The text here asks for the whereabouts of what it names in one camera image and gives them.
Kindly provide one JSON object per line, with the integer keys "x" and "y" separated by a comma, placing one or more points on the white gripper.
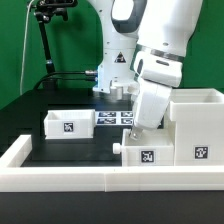
{"x": 149, "y": 107}

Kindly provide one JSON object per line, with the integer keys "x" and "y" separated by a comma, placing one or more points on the white drawer box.
{"x": 153, "y": 148}
{"x": 69, "y": 124}

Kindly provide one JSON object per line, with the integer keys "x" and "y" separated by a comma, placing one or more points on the white drawer cabinet frame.
{"x": 195, "y": 122}

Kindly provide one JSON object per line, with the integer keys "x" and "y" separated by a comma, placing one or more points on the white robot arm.
{"x": 144, "y": 44}

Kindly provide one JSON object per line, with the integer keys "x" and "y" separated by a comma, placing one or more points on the white fiducial marker plate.
{"x": 114, "y": 118}

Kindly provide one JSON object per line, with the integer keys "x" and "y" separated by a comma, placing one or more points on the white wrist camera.
{"x": 123, "y": 92}

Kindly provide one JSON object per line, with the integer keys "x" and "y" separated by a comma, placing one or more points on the white workspace border frame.
{"x": 15, "y": 177}

